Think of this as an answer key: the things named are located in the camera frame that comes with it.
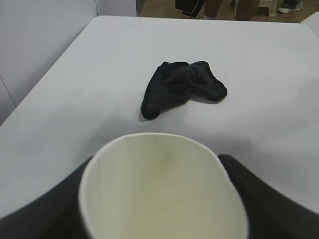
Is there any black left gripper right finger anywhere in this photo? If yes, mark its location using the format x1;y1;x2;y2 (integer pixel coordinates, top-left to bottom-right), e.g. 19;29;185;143
218;153;319;239

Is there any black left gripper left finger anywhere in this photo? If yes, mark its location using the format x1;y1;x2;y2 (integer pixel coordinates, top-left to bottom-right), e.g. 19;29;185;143
0;156;96;239

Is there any white paper cup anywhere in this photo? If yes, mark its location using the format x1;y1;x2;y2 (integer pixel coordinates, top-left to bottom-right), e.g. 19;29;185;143
78;132;250;239

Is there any black cloth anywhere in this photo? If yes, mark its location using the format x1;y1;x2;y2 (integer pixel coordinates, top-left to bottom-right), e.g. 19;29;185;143
141;60;228;120

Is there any white neighbouring table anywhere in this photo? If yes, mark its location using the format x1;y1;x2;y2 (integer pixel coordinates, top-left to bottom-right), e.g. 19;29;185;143
301;11;319;34

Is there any grey sneaker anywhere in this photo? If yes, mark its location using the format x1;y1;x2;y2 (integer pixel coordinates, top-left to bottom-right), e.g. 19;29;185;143
277;0;305;14

